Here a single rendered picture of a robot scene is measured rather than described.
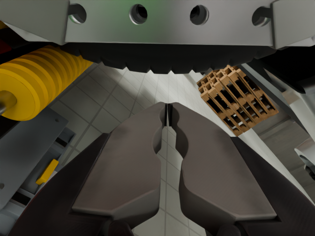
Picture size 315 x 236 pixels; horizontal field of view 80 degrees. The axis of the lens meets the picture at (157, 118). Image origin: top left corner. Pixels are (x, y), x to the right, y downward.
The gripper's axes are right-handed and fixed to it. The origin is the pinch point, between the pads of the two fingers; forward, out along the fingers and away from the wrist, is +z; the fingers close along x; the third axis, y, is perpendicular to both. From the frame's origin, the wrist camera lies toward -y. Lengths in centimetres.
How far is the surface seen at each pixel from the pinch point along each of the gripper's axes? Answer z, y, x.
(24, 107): 5.4, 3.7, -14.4
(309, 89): 14.7, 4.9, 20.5
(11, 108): 5.4, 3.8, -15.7
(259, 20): 6.2, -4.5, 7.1
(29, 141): 25.2, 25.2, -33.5
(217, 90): 359, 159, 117
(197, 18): 8.9, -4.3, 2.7
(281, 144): 779, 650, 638
